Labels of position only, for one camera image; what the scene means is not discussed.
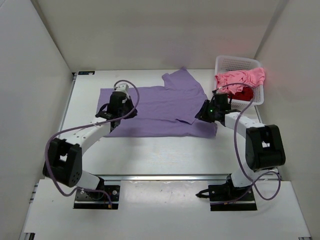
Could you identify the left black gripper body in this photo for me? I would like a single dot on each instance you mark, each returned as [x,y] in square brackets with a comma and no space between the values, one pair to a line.
[121,111]

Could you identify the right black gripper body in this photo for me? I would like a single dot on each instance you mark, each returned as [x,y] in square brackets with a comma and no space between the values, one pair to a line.
[213,110]

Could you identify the purple t shirt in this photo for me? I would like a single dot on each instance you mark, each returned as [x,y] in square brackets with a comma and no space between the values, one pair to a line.
[168,110]

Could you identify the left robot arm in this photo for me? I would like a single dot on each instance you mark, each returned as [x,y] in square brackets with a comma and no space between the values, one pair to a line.
[64,150]

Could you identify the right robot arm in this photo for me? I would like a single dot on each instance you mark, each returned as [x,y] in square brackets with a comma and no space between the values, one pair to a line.
[258,147]

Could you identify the red t shirt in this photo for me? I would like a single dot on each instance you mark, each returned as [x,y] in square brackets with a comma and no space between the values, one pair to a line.
[245,95]

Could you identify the white plastic laundry basket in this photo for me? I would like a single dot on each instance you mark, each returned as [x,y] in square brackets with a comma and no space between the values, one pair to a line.
[226,63]

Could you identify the pink t shirt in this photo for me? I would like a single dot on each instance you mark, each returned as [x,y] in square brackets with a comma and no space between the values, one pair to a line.
[233,82]

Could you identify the dark label sticker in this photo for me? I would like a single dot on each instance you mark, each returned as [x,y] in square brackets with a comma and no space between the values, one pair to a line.
[86,73]

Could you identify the aluminium rail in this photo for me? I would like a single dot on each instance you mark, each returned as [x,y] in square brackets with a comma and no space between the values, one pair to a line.
[165,177]

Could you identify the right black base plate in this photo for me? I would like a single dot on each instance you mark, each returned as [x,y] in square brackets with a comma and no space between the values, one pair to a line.
[226,198]

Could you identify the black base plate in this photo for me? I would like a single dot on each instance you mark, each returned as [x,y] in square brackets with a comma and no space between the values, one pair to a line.
[226,198]
[96,200]

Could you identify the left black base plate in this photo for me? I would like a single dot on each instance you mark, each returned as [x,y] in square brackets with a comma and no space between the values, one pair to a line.
[96,200]

